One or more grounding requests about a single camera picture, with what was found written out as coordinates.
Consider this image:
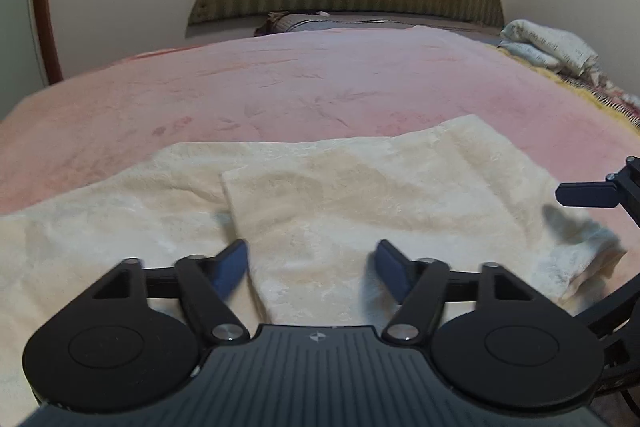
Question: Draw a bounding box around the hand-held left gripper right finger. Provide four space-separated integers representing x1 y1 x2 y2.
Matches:
375 239 546 347

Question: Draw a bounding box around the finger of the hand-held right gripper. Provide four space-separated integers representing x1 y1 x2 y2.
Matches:
556 155 640 228

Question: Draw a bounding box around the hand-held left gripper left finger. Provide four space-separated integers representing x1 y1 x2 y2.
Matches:
92 238 251 347

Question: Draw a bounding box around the cream white towel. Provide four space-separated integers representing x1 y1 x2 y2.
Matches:
0 114 628 415

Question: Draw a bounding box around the yellow patterned blanket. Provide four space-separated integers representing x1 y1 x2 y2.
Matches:
495 44 640 128

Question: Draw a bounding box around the white printed folded quilt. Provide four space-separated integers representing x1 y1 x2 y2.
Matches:
499 19 601 75

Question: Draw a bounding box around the pink bed blanket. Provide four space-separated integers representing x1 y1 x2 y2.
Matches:
0 26 640 288

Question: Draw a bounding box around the grey striped pillow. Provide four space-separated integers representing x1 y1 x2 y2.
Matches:
254 11 503 38

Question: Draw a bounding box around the floral frosted glass door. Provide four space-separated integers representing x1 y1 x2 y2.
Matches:
0 0 48 120

